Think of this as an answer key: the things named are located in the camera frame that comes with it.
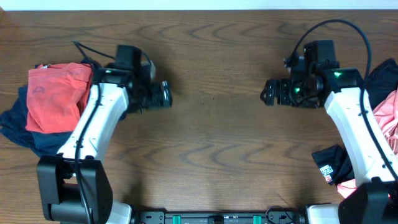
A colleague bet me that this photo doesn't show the black left camera cable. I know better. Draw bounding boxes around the black left camera cable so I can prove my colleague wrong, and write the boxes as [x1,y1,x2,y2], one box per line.
[72,40,118,224]

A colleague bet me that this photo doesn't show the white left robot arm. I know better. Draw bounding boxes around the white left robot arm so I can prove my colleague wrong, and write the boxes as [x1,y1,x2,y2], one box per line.
[37,68,172,223]

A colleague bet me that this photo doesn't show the black right camera cable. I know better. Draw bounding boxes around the black right camera cable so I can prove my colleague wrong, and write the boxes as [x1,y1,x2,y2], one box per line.
[283,19,398,183]

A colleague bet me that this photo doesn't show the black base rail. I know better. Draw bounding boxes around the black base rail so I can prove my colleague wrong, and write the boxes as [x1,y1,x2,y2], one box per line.
[131,208,307,224]

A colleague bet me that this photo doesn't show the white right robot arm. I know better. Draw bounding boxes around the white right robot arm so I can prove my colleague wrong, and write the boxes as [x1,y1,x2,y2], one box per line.
[261,68,397,223]

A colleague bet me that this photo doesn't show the black camera cable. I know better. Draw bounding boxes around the black camera cable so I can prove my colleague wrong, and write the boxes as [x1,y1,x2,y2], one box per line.
[283,19,398,183]
[72,40,118,224]

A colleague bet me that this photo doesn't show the navy blue folded garment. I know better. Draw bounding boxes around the navy blue folded garment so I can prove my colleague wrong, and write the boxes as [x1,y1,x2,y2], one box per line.
[0,58,128,158]

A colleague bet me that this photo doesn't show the red soccer t-shirt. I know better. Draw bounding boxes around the red soccer t-shirt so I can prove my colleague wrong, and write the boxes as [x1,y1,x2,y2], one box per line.
[25,62,92,134]

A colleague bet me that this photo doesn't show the pink and black jersey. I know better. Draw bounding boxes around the pink and black jersey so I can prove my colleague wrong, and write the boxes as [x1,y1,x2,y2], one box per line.
[312,58,397,198]

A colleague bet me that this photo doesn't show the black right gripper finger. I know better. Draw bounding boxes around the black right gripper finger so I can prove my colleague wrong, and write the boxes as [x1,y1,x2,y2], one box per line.
[261,80,280,96]
[262,93,275,106]

